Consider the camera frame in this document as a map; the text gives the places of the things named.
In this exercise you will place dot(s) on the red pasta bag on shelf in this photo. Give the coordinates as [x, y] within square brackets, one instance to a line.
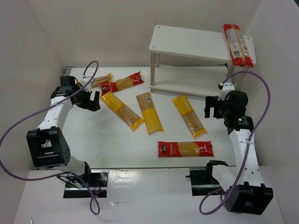
[237, 46]

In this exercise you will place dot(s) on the yellow pasta bag right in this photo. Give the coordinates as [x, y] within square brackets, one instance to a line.
[189, 116]

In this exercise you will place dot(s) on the red pasta bag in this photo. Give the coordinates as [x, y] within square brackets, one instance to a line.
[185, 149]
[237, 46]
[121, 84]

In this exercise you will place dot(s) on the thin yellow pasta bag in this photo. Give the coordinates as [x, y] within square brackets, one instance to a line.
[106, 78]

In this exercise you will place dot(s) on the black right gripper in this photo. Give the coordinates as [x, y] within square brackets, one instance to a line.
[216, 107]

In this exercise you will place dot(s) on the yellow pasta bag left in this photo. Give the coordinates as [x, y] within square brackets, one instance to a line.
[122, 111]

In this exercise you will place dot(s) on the white two-tier shelf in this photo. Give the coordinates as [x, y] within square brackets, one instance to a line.
[189, 61]

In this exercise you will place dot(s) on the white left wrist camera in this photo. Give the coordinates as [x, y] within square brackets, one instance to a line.
[87, 83]

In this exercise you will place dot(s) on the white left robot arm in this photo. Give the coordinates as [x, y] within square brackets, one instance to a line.
[47, 144]

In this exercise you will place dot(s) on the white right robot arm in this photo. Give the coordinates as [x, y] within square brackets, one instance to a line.
[246, 192]

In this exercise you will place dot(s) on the red pasta bag front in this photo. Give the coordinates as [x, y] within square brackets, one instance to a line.
[185, 149]

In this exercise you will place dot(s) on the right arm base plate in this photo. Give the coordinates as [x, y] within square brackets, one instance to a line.
[200, 184]

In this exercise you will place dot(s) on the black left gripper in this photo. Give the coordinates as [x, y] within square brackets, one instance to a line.
[84, 101]

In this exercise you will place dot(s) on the yellow pasta bag centre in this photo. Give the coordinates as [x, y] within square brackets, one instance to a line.
[149, 113]

